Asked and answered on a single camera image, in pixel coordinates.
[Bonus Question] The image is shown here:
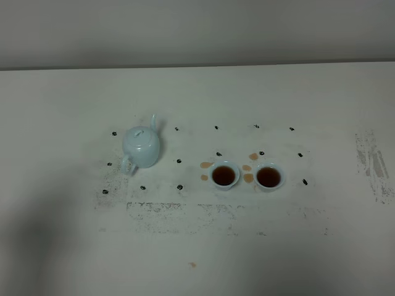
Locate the right light blue teacup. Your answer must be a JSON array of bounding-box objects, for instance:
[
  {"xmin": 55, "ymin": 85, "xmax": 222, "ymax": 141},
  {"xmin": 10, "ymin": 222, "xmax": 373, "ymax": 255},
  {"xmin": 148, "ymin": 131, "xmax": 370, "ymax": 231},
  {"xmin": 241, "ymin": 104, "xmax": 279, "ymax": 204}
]
[{"xmin": 252, "ymin": 162, "xmax": 286, "ymax": 192}]

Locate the light blue porcelain teapot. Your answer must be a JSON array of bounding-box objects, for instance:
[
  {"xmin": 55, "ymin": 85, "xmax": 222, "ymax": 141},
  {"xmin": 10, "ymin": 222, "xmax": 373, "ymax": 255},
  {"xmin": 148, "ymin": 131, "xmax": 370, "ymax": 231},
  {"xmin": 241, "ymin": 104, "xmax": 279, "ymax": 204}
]
[{"xmin": 120, "ymin": 114, "xmax": 160, "ymax": 175}]

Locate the left light blue teacup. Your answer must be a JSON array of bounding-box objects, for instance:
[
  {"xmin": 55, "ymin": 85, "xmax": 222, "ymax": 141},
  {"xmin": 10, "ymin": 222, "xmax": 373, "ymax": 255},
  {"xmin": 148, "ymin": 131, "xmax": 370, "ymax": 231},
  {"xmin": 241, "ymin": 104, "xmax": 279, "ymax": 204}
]
[{"xmin": 208, "ymin": 160, "xmax": 240, "ymax": 191}]

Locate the light blue teacup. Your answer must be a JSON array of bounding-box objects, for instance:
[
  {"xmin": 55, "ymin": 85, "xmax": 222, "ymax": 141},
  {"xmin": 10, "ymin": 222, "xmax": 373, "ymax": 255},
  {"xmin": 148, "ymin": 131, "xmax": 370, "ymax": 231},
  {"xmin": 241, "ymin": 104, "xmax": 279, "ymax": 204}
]
[
  {"xmin": 208, "ymin": 160, "xmax": 240, "ymax": 191},
  {"xmin": 252, "ymin": 162, "xmax": 286, "ymax": 192}
]

